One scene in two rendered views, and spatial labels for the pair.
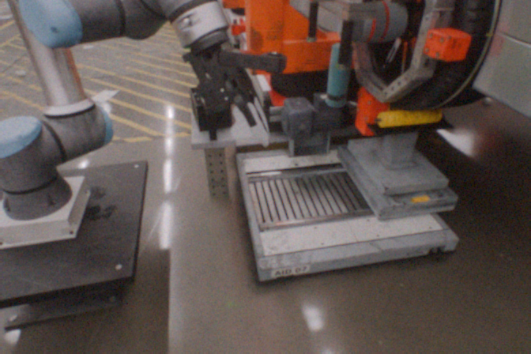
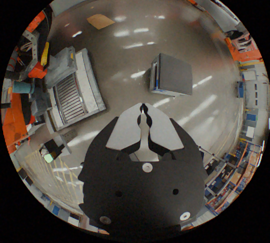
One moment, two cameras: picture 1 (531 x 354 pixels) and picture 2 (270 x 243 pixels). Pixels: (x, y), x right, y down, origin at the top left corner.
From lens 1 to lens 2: 58 cm
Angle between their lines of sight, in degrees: 65
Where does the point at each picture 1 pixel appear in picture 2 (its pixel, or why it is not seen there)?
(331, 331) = (117, 84)
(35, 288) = not seen: hidden behind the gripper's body
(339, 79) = (24, 86)
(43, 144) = not seen: hidden behind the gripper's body
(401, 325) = (112, 66)
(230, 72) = (193, 217)
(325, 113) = (35, 94)
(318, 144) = (46, 98)
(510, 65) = not seen: outside the picture
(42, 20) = not seen: outside the picture
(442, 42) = (36, 19)
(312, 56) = (16, 105)
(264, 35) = (14, 133)
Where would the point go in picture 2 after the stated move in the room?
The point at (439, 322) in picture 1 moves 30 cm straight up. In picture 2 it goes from (110, 57) to (106, 41)
